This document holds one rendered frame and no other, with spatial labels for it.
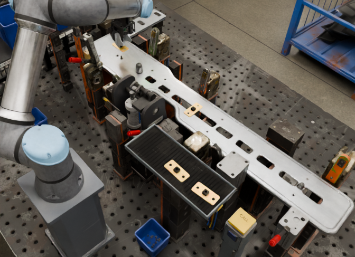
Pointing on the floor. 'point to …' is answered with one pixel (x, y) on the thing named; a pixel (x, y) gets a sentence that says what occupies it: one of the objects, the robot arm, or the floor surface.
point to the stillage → (325, 35)
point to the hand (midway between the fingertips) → (120, 43)
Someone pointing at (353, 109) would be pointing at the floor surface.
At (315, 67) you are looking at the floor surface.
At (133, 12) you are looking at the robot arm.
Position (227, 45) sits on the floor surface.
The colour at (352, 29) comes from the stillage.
